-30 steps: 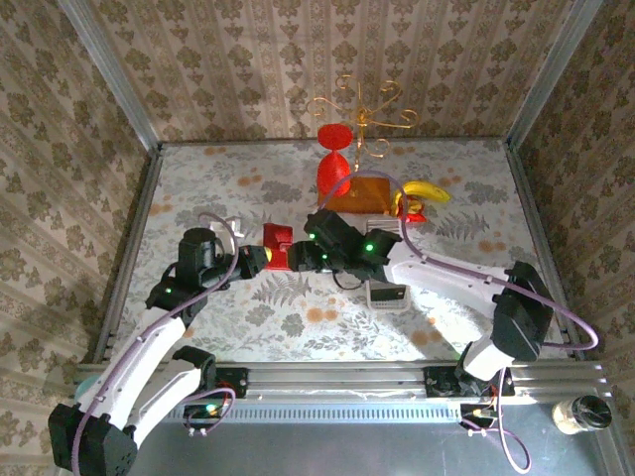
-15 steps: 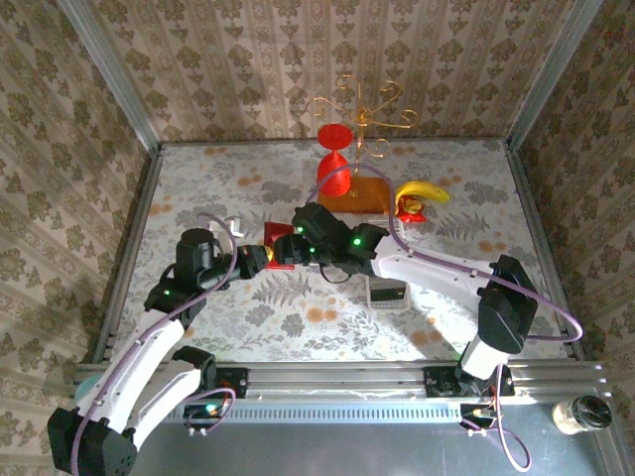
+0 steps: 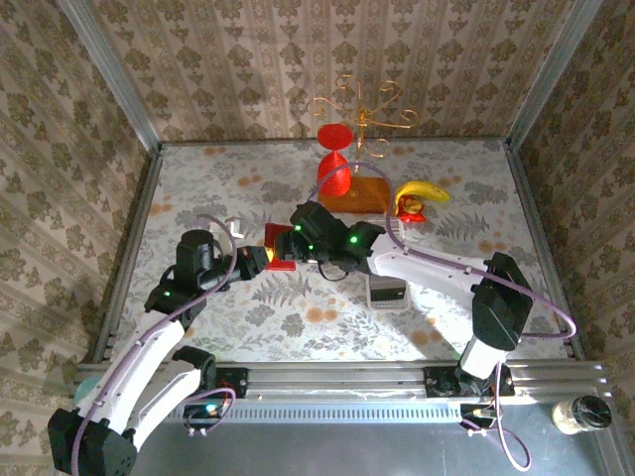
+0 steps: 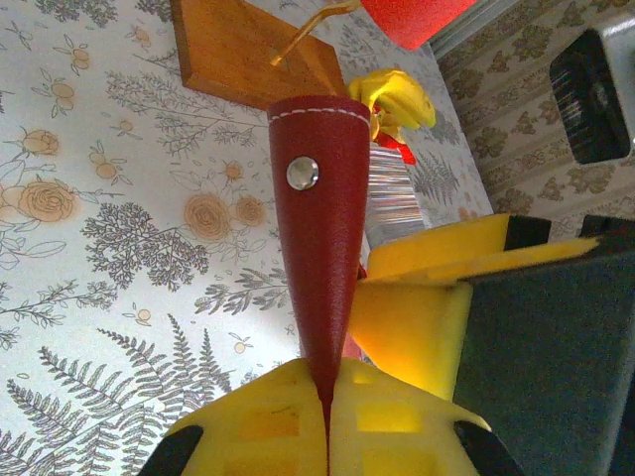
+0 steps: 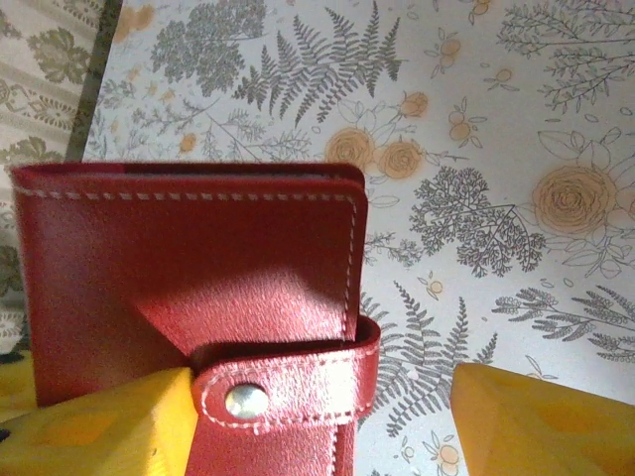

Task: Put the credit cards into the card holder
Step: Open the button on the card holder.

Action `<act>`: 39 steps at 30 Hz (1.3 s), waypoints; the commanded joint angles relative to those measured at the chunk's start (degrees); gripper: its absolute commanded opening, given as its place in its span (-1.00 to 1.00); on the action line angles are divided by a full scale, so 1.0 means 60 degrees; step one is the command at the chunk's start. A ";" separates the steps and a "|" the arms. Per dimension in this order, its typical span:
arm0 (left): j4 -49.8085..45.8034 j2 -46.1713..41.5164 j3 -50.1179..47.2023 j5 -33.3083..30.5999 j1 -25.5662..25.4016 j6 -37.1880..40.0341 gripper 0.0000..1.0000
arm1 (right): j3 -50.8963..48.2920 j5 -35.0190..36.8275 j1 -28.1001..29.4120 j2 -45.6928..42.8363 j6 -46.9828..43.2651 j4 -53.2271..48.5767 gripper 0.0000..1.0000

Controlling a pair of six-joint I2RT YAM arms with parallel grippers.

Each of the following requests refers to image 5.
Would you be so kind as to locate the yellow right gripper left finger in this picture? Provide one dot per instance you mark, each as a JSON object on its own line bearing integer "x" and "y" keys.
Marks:
{"x": 99, "y": 436}

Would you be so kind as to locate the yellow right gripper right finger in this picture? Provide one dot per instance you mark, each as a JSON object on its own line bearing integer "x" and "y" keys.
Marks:
{"x": 546, "y": 431}

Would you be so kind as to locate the red leather card holder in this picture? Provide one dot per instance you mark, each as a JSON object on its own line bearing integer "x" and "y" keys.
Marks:
{"x": 198, "y": 248}

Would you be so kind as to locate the floral table cover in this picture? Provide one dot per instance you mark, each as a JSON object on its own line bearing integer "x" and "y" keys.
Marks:
{"x": 496, "y": 124}

